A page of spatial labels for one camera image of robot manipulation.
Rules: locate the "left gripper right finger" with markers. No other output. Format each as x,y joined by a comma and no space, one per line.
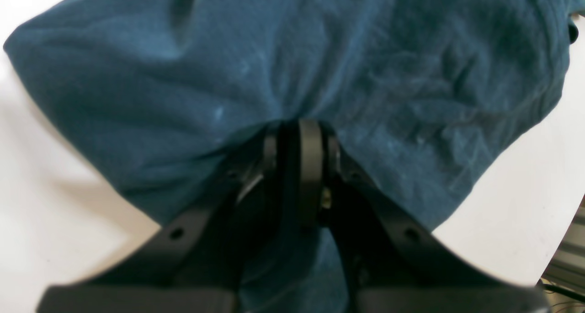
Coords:
391,263

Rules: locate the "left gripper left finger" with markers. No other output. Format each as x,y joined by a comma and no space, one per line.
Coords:
194,264

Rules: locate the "dark blue t-shirt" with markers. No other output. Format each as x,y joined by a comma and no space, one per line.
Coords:
424,95

